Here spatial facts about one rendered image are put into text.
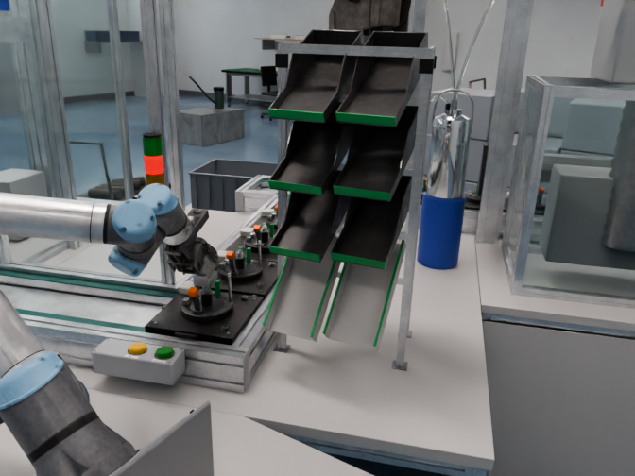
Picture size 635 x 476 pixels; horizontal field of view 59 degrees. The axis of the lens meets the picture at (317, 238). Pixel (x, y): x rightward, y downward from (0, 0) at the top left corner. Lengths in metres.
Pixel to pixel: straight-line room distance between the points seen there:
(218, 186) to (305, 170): 2.20
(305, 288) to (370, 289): 0.16
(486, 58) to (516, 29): 9.04
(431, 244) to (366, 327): 0.81
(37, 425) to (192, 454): 0.24
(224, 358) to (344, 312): 0.31
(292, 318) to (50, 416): 0.63
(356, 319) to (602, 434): 1.12
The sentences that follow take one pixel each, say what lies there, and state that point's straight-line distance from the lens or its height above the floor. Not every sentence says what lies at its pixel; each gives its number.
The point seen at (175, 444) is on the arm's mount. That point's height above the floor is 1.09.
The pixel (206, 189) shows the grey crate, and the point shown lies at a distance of 3.53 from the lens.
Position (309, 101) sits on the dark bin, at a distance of 1.29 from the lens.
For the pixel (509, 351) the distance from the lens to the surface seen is 2.02.
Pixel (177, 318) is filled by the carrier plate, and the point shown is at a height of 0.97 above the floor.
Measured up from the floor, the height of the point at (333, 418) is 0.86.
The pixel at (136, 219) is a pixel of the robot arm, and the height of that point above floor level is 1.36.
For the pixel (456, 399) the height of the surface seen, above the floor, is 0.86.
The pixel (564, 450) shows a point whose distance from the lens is 2.26.
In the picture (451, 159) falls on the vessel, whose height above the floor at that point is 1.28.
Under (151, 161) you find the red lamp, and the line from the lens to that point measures 1.59.
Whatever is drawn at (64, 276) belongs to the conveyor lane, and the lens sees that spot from 1.92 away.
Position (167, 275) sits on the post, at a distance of 1.74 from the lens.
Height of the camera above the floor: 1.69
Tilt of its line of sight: 20 degrees down
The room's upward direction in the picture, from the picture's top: 2 degrees clockwise
